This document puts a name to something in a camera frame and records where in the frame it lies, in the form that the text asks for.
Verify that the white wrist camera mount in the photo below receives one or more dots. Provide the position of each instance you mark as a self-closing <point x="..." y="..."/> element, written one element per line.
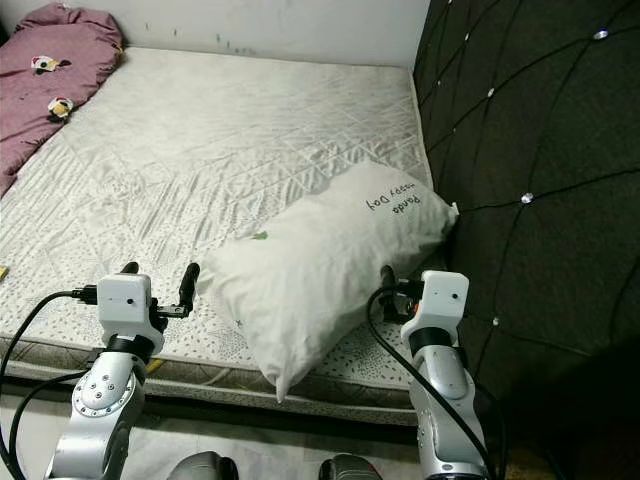
<point x="128" y="300"/>
<point x="445" y="295"/>

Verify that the black tufted headboard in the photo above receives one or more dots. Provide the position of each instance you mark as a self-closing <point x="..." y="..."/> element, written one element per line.
<point x="540" y="120"/>

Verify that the grey left robot leg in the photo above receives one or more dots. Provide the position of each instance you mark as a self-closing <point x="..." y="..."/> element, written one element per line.
<point x="195" y="468"/>

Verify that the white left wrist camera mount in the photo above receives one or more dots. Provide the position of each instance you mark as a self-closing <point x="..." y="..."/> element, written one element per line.
<point x="128" y="300"/>

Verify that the purple blanket with duck print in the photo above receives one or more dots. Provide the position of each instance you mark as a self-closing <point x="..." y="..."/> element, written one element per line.
<point x="40" y="110"/>

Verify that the colourful children's book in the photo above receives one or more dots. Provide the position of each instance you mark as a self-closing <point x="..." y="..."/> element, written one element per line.
<point x="4" y="273"/>

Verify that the white pillow with green tree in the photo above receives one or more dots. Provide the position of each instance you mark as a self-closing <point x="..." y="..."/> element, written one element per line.
<point x="320" y="260"/>

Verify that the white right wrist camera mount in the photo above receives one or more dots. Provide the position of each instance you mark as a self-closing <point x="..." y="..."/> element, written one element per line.
<point x="445" y="295"/>

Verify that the grey right robot leg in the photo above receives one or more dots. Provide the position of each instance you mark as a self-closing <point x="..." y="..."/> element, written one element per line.
<point x="350" y="470"/>

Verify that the grey robot leg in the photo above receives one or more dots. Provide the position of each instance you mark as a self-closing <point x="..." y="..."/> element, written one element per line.
<point x="350" y="470"/>
<point x="195" y="468"/>

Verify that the white quilted mattress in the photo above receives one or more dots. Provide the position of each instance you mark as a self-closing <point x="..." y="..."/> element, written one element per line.
<point x="240" y="150"/>

